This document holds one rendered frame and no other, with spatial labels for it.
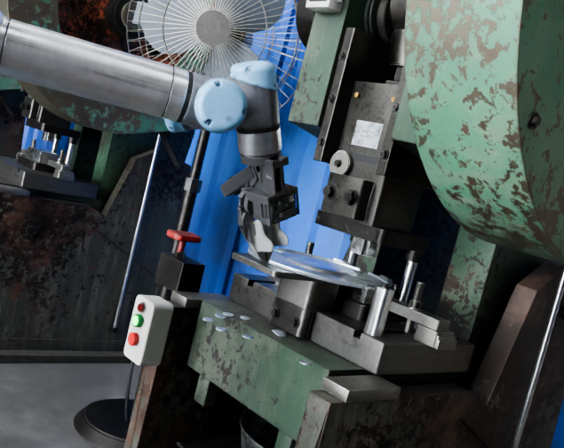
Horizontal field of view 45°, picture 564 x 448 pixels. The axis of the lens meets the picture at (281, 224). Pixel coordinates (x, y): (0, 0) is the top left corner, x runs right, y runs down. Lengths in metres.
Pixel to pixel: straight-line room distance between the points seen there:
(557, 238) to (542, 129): 0.19
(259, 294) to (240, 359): 0.17
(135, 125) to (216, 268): 1.29
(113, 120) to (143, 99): 1.56
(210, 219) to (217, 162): 0.31
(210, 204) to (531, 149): 2.94
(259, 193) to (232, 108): 0.25
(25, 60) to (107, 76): 0.10
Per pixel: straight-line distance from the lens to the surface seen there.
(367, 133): 1.40
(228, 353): 1.40
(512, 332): 1.54
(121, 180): 2.85
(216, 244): 3.65
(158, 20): 2.18
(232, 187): 1.26
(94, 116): 2.51
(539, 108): 0.97
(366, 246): 1.45
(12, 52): 0.97
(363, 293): 1.40
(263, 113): 1.14
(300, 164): 3.28
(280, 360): 1.29
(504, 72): 0.92
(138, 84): 0.97
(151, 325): 1.44
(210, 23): 2.06
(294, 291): 1.35
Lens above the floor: 0.97
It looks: 5 degrees down
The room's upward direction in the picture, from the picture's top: 14 degrees clockwise
